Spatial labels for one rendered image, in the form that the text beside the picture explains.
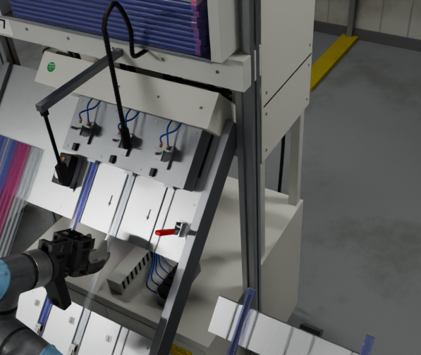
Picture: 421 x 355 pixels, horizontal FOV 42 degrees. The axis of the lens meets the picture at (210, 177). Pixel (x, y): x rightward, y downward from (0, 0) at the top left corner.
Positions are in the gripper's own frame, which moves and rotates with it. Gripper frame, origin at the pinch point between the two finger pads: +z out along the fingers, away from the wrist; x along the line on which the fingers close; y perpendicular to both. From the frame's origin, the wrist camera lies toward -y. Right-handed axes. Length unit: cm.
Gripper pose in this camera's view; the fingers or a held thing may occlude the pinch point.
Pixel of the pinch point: (102, 256)
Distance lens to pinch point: 131.5
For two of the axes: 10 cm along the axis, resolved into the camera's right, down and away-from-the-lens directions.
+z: 4.6, -0.8, 8.9
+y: 2.1, -9.6, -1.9
